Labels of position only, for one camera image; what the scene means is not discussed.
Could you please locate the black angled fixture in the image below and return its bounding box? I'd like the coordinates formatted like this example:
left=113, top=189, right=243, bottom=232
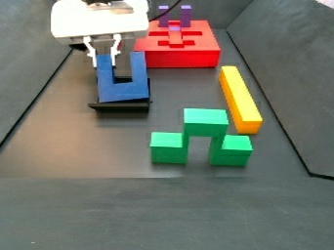
left=88, top=77, right=149, bottom=112

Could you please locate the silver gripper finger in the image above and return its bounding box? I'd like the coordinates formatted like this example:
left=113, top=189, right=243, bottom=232
left=109, top=34, right=121, bottom=65
left=82, top=36, right=96, bottom=68

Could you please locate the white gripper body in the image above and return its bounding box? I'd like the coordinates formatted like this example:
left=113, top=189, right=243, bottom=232
left=50, top=0, right=148, bottom=44

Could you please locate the yellow long bar block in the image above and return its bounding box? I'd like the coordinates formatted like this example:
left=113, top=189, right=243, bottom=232
left=219, top=65, right=263, bottom=134

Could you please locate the green stepped block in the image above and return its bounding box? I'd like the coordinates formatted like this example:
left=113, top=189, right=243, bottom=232
left=149, top=108, right=252, bottom=166

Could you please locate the blue U-shaped block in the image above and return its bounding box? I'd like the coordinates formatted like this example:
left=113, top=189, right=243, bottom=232
left=96, top=52, right=149, bottom=103

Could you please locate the red slotted base block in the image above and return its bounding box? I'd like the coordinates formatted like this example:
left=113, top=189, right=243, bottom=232
left=135, top=21, right=220, bottom=68

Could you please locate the purple U-shaped block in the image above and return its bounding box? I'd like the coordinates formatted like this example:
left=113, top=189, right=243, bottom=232
left=157, top=5, right=192, bottom=28

